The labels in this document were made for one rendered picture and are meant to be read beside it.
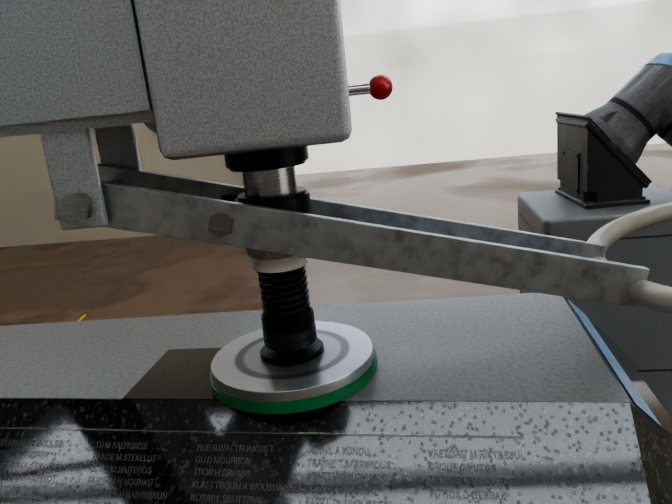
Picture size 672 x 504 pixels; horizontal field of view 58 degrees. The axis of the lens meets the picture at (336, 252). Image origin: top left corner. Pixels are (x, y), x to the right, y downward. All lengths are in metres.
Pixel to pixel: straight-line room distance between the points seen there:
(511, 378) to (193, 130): 0.46
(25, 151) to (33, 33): 5.96
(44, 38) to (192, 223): 0.23
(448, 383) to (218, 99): 0.42
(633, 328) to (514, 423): 1.06
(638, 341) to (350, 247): 1.18
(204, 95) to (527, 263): 0.41
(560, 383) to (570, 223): 0.89
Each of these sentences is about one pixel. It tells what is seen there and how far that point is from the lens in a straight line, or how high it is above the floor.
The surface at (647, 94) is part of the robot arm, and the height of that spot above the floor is 1.13.
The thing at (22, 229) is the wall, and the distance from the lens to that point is 6.85.
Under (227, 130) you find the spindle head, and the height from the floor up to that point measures 1.19.
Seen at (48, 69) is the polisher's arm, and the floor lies 1.27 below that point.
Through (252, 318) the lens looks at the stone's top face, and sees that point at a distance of 1.02.
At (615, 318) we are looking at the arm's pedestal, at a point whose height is 0.58.
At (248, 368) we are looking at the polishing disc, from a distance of 0.78.
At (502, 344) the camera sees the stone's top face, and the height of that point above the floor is 0.87.
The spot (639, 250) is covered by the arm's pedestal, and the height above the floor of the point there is 0.76.
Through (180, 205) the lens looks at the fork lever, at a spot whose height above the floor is 1.11.
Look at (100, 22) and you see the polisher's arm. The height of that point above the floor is 1.30.
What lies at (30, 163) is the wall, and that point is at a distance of 6.64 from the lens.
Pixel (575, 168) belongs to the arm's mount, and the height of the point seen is 0.95.
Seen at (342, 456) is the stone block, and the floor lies 0.82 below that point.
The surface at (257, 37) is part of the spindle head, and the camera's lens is 0.62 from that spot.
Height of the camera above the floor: 1.22
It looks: 15 degrees down
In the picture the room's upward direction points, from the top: 6 degrees counter-clockwise
